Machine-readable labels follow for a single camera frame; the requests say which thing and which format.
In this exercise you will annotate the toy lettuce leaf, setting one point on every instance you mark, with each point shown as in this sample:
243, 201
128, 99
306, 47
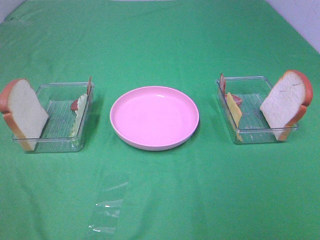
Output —
78, 115

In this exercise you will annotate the toy bacon strip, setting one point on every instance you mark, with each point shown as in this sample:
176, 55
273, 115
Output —
89, 86
222, 85

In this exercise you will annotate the toy bread slice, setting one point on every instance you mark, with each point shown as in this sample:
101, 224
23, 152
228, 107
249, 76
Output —
287, 103
23, 112

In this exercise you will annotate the pink round plate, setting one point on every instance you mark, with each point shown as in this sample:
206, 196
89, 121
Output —
154, 118

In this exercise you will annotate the yellow toy cheese slice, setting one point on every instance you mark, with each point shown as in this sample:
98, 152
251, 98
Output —
234, 116

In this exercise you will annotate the green table cloth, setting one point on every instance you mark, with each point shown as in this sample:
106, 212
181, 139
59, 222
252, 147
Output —
206, 189

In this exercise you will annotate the left clear plastic tray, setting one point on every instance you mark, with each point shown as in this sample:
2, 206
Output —
56, 99

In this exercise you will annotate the clear plastic tray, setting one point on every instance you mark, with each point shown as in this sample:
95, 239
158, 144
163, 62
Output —
252, 127
56, 99

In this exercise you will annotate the right clear plastic tray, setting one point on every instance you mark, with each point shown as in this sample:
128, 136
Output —
252, 127

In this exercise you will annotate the clear plastic film sheet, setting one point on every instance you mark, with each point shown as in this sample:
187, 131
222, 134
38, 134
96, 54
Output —
102, 224

